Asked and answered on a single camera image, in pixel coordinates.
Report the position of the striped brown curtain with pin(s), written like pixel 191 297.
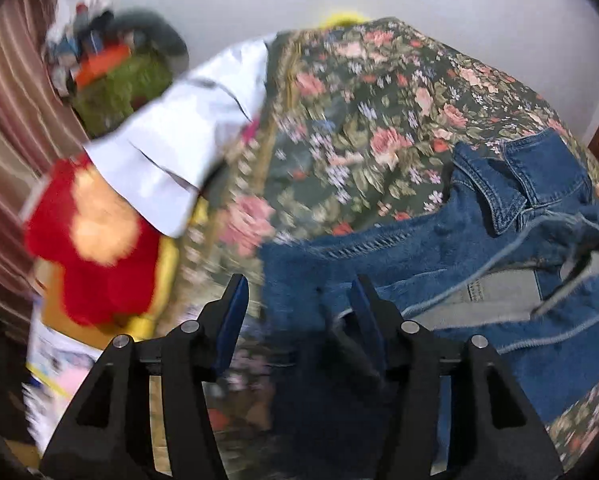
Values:
pixel 14 135

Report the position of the white shirt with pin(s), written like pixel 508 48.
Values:
pixel 179 135

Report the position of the pile of books and papers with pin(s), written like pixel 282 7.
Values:
pixel 54 360

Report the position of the orange box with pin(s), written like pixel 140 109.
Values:
pixel 102 65

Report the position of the floral green blanket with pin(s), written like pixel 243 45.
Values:
pixel 359 125

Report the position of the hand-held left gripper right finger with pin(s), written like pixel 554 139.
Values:
pixel 363 310

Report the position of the blue denim jacket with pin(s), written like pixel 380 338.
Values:
pixel 404 260

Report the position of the red plush toy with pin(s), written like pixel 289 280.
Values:
pixel 104 285

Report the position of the green cardboard box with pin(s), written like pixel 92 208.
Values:
pixel 124 90

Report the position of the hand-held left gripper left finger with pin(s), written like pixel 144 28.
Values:
pixel 232 312

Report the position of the pink plush toy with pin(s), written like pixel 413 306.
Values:
pixel 74 382

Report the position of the yellow pillow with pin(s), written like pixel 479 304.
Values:
pixel 342 17

